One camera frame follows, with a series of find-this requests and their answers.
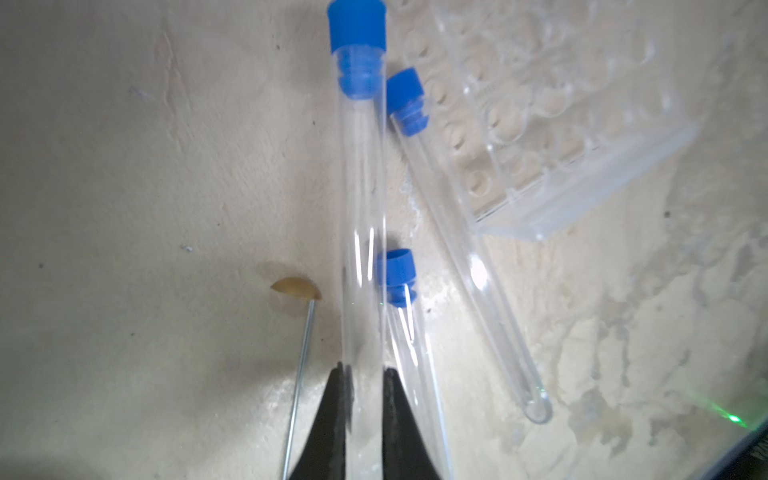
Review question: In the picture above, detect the blue capped test tube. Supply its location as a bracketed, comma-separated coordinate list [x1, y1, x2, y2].
[386, 68, 553, 424]
[327, 1, 387, 479]
[378, 248, 454, 479]

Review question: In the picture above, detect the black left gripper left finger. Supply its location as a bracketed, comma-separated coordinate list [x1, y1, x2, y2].
[289, 362, 352, 480]

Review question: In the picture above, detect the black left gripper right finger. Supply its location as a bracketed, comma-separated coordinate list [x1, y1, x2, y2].
[382, 368, 440, 480]

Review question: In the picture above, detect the clear plastic tube rack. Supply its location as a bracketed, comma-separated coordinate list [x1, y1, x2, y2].
[383, 0, 703, 243]

